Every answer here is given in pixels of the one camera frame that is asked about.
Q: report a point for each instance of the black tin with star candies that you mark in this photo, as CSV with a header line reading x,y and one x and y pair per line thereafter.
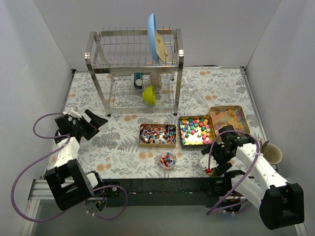
x,y
196,131

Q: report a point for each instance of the stainless steel dish rack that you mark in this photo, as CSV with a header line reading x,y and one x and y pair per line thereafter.
x,y
113,56

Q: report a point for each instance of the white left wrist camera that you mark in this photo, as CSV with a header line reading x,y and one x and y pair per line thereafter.
x,y
73,113

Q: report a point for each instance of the beige patterned plate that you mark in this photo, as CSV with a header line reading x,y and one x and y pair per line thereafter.
x,y
161,48

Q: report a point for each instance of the floral table mat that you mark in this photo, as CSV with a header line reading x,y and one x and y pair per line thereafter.
x,y
115,153

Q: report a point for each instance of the gold jar lid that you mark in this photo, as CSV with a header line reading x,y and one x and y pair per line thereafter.
x,y
212,174

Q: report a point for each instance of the aluminium frame rail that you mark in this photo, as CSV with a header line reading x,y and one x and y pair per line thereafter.
x,y
39,192

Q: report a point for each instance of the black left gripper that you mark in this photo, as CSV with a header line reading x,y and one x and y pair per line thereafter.
x,y
86,126

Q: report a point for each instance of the gold tin with popsicle candies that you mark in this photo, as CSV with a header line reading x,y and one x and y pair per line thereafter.
x,y
228,115

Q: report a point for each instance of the patterned paper cup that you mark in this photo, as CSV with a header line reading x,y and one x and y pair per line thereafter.
x,y
155,78

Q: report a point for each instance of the clear plastic jar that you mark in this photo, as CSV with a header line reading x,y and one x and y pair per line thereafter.
x,y
167,160

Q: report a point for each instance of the green bowl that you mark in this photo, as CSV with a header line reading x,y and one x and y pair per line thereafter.
x,y
149,95

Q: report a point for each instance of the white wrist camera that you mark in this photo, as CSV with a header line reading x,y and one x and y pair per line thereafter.
x,y
73,113
205,162

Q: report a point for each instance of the blue plate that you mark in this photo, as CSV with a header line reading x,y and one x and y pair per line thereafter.
x,y
152,28

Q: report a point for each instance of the teal white cup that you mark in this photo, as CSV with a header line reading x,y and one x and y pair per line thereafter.
x,y
137,80

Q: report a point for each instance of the gold tin with lollipops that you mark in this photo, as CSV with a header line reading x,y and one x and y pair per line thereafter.
x,y
154,135

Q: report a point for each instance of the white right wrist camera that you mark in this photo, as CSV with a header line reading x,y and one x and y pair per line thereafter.
x,y
205,162

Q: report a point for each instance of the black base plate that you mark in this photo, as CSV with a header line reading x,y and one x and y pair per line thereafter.
x,y
187,191

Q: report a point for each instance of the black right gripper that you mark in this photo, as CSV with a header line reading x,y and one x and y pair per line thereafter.
x,y
219,160

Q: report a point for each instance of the beige paper cup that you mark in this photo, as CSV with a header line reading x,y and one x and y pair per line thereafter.
x,y
271,153

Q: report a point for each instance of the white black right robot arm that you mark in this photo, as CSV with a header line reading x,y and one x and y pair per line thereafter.
x,y
239,159

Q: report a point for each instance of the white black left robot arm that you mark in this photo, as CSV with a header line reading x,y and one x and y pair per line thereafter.
x,y
69,184

